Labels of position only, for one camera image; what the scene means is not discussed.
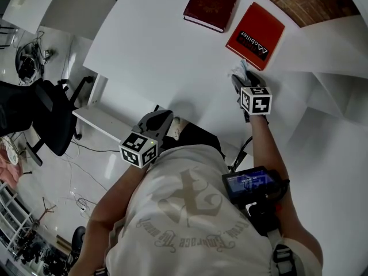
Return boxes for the person's right forearm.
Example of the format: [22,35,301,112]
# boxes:
[248,113,324,270]

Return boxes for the black and grey arm strap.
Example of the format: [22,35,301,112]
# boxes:
[270,231,302,276]

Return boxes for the tangle of black cables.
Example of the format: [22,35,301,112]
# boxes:
[16,30,55,86]

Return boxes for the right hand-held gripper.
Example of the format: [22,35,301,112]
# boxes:
[231,70,273,123]

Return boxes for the white patterned round seat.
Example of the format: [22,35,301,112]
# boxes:
[0,136,20,166]

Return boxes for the long black floor cable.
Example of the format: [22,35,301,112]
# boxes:
[68,139,121,154]

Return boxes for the person's left forearm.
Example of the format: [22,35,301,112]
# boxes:
[67,162,153,276]

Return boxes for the white shallow desk drawer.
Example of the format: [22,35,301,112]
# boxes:
[71,75,162,146]

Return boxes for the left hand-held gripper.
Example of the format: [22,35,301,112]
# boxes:
[118,110,174,169]

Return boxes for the clear plastic bag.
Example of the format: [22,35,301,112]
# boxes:
[228,59,251,82]

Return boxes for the person's white printed t-shirt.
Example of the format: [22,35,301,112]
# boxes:
[105,144,277,276]

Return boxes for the black mesh office chair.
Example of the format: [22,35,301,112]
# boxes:
[0,76,94,166]

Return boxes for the black device cable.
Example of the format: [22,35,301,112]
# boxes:
[228,135,254,172]

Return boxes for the pink cloth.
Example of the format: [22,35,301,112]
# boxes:
[0,154,22,189]

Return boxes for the dark wooden tripod stand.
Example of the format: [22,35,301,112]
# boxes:
[31,197,57,227]

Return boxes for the person's black shorts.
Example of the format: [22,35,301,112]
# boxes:
[163,119,228,160]

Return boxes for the white desk with shelf hutch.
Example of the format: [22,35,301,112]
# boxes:
[82,0,368,158]

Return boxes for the bright red black-label book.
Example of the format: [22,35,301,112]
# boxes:
[225,1,286,71]

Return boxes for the white metal rack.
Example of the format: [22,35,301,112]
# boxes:
[0,179,38,258]

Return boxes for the dark red hardcover book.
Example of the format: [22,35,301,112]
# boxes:
[183,0,242,34]

